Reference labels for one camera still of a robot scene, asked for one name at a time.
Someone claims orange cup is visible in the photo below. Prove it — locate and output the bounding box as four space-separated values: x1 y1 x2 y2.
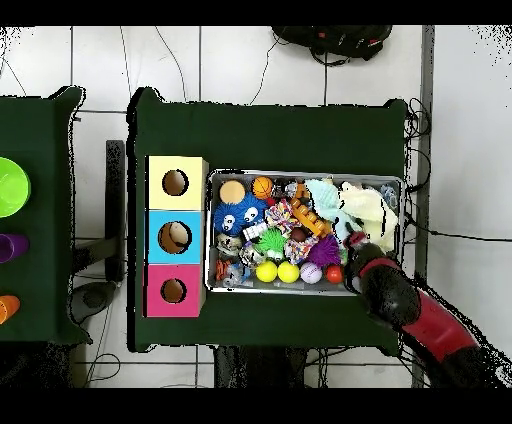
0 294 21 325

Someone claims shallow clear mesh bin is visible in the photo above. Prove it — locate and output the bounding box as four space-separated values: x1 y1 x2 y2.
205 169 403 298

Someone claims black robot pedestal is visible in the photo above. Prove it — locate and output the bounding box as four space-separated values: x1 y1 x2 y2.
213 344 307 389

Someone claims yellow ball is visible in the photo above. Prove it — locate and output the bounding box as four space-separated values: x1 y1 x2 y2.
255 260 278 283

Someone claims blue fuzzy monster toy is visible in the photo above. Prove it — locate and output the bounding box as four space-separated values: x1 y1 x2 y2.
211 192 268 237

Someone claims tan round foam disc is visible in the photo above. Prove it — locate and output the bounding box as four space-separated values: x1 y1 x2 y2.
218 179 247 204

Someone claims cream waffle cloth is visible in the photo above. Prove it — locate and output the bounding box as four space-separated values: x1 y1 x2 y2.
338 181 400 253

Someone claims lime green bowl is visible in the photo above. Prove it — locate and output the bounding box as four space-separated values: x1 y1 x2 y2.
0 156 32 219

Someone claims purple spiky ball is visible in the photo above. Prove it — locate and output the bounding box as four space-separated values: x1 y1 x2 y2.
306 234 342 268

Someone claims orange toy basketball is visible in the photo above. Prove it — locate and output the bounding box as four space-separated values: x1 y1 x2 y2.
251 176 275 200

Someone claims mint green waffle cloth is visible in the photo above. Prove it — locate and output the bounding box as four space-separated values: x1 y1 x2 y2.
304 178 363 241

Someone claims orange plastic building block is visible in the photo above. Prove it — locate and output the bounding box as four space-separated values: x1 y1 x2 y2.
289 196 333 237

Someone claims wooden box with three holes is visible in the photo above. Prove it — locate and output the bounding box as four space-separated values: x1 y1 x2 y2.
142 155 210 319

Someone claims dark green table cloth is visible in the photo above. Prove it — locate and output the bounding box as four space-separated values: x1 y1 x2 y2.
0 86 93 347
126 86 409 353

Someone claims black cable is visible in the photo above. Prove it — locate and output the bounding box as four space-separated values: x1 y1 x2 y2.
403 211 512 243

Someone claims green spiky ball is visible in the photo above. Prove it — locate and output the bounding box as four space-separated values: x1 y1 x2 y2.
253 227 288 259

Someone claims purple cup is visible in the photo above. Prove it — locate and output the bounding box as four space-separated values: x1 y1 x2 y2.
0 233 31 264

